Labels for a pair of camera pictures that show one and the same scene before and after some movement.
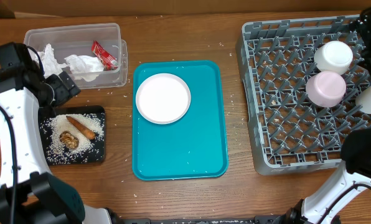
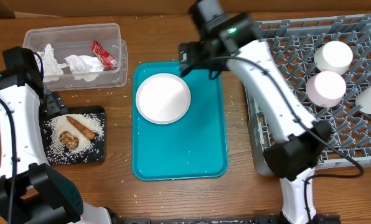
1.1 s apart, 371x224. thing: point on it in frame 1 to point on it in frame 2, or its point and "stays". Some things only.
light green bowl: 333,56 stays
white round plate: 163,98 stays
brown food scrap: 70,141 stays
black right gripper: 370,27 to 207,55
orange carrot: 81,129 stays
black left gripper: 63,94 to 55,106
